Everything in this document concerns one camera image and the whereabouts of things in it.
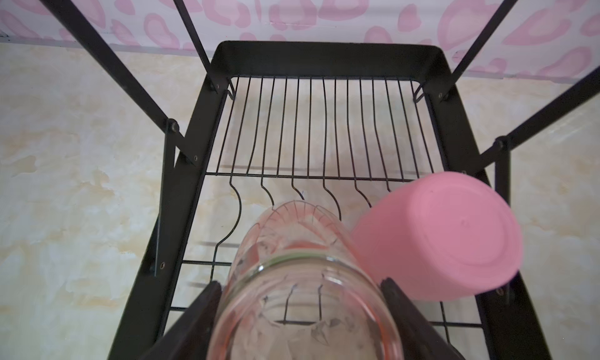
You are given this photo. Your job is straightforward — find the pink cup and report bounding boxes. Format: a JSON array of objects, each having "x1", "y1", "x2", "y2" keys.
[{"x1": 350, "y1": 172, "x2": 523, "y2": 301}]

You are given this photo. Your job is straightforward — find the orange translucent cup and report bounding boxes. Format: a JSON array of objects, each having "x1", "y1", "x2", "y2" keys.
[{"x1": 207, "y1": 201, "x2": 404, "y2": 359}]

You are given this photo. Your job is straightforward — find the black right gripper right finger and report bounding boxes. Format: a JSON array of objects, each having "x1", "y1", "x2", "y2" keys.
[{"x1": 381, "y1": 278, "x2": 464, "y2": 360}]

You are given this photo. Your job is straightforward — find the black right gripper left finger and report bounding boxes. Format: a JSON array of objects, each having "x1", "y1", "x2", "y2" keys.
[{"x1": 141, "y1": 281, "x2": 222, "y2": 360}]

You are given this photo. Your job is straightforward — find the black wire dish rack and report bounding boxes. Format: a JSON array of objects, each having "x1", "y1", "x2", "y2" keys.
[{"x1": 39, "y1": 0, "x2": 599, "y2": 359}]

